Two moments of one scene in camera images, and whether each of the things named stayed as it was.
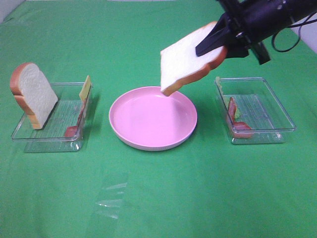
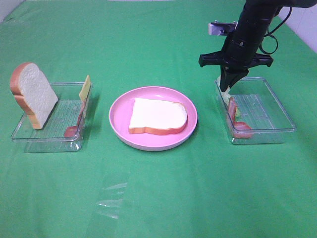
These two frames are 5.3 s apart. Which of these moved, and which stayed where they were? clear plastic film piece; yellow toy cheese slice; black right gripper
Moved: black right gripper
Stayed: yellow toy cheese slice; clear plastic film piece
